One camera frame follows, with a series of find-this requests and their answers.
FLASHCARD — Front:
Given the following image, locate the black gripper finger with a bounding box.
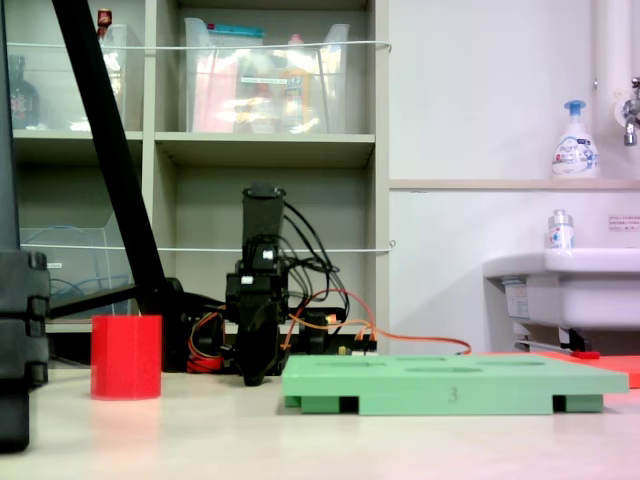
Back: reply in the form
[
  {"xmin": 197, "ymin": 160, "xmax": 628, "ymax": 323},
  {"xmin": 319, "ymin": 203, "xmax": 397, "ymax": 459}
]
[{"xmin": 236, "ymin": 299, "xmax": 281, "ymax": 387}]

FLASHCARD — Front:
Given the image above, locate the red octagonal pillar block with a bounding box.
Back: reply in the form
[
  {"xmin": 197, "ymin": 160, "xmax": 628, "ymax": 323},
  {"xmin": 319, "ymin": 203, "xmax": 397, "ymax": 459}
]
[{"xmin": 90, "ymin": 314, "xmax": 164, "ymax": 401}]

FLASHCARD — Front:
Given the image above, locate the small circuit board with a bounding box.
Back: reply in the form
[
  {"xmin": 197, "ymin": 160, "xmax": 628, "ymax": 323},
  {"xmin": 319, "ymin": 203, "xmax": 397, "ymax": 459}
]
[{"xmin": 338, "ymin": 332, "xmax": 380, "ymax": 358}]

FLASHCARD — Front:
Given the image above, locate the beige shelf unit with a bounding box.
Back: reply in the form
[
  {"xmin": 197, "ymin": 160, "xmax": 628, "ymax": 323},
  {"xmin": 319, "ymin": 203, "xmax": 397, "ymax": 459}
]
[{"xmin": 0, "ymin": 0, "xmax": 391, "ymax": 371}]

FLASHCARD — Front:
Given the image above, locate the black tripod brace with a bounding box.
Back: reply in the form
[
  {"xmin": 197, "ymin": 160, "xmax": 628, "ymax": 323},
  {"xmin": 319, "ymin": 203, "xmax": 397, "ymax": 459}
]
[{"xmin": 47, "ymin": 277, "xmax": 181, "ymax": 321}]

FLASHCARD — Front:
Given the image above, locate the clear plastic storage bin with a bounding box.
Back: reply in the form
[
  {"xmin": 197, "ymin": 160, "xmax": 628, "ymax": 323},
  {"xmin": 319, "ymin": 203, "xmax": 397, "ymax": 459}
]
[
  {"xmin": 7, "ymin": 23, "xmax": 129, "ymax": 132},
  {"xmin": 19, "ymin": 212, "xmax": 139, "ymax": 324},
  {"xmin": 183, "ymin": 17, "xmax": 351, "ymax": 135}
]

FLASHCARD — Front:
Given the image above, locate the green shape sorter board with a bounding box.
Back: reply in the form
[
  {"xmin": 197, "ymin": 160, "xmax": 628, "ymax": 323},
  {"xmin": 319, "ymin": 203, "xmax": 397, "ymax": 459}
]
[{"xmin": 281, "ymin": 353, "xmax": 630, "ymax": 417}]

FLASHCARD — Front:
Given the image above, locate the orange-label bottle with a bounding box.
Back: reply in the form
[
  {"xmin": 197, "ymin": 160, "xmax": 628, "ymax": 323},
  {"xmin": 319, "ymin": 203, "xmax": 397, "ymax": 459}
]
[{"xmin": 280, "ymin": 33, "xmax": 315, "ymax": 132}]

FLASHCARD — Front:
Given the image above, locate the notched black stack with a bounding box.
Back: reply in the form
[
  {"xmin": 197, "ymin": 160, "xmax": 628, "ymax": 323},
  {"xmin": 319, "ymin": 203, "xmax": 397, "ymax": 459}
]
[{"xmin": 0, "ymin": 249, "xmax": 51, "ymax": 454}]

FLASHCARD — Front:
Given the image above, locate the black tripod leg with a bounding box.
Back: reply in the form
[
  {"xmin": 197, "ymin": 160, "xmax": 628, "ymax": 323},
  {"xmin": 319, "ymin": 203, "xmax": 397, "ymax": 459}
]
[
  {"xmin": 51, "ymin": 0, "xmax": 190, "ymax": 374},
  {"xmin": 0, "ymin": 0, "xmax": 22, "ymax": 251}
]

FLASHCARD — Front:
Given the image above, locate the teal-edged plastic pouch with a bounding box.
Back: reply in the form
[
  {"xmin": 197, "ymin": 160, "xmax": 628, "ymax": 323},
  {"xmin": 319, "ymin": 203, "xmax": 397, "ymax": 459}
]
[{"xmin": 207, "ymin": 22, "xmax": 265, "ymax": 49}]

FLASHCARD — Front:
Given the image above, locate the white sink sticker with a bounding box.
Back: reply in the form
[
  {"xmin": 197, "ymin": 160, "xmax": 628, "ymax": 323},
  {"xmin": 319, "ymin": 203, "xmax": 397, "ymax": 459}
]
[{"xmin": 502, "ymin": 277, "xmax": 531, "ymax": 321}]

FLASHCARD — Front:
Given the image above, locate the dark glass bottle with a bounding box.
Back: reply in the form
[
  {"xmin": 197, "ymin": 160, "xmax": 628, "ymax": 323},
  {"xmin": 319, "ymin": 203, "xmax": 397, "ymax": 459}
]
[{"xmin": 7, "ymin": 54, "xmax": 41, "ymax": 130}]

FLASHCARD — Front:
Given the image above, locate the small clear bottle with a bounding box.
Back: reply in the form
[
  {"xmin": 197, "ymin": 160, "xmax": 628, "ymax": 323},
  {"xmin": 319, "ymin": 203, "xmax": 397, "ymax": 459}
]
[{"xmin": 544, "ymin": 208, "xmax": 575, "ymax": 250}]

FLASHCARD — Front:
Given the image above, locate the red-capped bottle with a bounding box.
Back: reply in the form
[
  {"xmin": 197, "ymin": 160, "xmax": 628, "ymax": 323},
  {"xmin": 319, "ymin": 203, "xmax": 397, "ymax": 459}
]
[{"xmin": 96, "ymin": 8, "xmax": 115, "ymax": 44}]

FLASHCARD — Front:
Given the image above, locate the white sink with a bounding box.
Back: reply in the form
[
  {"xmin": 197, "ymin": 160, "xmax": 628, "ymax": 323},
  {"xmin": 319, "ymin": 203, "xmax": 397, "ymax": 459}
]
[{"xmin": 482, "ymin": 247, "xmax": 640, "ymax": 331}]

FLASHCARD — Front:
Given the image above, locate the white pump soap bottle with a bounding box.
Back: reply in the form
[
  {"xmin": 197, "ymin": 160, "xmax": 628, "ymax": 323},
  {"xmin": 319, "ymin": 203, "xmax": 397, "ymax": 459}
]
[{"xmin": 551, "ymin": 99, "xmax": 601, "ymax": 180}]

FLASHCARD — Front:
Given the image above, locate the metal faucet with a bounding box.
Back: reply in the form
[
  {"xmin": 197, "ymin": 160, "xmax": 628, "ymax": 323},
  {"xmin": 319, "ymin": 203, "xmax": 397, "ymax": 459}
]
[{"xmin": 613, "ymin": 77, "xmax": 640, "ymax": 147}]

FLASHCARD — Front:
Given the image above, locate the black arm wire bundle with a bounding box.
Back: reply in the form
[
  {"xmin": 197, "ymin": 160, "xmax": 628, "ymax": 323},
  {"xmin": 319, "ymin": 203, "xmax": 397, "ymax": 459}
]
[{"xmin": 279, "ymin": 199, "xmax": 351, "ymax": 321}]

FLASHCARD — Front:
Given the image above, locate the orange wire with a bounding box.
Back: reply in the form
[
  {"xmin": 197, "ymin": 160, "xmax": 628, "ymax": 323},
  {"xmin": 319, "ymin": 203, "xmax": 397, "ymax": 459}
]
[{"xmin": 287, "ymin": 287, "xmax": 474, "ymax": 357}]

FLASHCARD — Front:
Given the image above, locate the pink-text wall notice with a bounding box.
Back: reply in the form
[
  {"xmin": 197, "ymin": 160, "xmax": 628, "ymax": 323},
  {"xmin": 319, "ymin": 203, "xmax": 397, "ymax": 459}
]
[{"xmin": 607, "ymin": 213, "xmax": 640, "ymax": 234}]

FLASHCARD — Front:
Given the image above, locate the white wall pipe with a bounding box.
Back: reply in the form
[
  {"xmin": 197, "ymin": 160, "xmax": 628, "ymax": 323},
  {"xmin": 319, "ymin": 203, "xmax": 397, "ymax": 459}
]
[{"xmin": 592, "ymin": 0, "xmax": 634, "ymax": 101}]

